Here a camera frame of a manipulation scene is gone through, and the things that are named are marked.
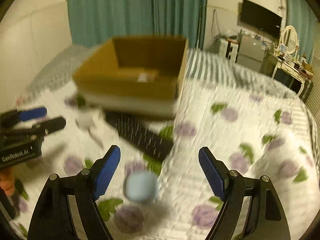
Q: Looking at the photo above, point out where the light blue earbud case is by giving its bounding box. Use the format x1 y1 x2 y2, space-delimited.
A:
124 171 159 204

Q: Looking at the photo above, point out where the black remote control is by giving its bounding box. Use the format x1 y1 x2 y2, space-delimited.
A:
105 112 174 163

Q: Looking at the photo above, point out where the white plastic bottle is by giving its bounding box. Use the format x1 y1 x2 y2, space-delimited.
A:
137 73 156 83

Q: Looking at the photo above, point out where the left hand orange glove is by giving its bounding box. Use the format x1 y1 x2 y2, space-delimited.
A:
0 167 15 196

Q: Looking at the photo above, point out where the white floral quilt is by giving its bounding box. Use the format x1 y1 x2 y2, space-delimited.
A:
10 82 319 239

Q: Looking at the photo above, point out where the brown cardboard box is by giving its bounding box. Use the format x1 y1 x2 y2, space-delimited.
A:
73 36 189 119

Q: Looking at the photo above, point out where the large green curtain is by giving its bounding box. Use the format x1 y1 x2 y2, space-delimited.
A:
67 0 207 48

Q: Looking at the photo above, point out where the white dressing table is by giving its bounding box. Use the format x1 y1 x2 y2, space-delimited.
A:
259 53 313 102

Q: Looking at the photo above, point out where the grey checkered bed sheet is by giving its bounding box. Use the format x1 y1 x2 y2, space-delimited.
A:
26 43 301 100

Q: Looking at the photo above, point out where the silver small refrigerator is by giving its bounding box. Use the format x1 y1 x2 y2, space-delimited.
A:
236 35 265 72

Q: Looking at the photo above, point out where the white suitcase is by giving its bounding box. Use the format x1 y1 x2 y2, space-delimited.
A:
217 38 239 63

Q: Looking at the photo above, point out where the oval white vanity mirror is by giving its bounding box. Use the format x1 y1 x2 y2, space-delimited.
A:
280 25 298 55

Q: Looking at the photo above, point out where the right green curtain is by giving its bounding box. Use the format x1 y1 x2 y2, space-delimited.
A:
286 0 319 63

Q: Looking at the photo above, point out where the black wall television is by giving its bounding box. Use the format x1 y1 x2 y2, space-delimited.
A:
240 0 282 38

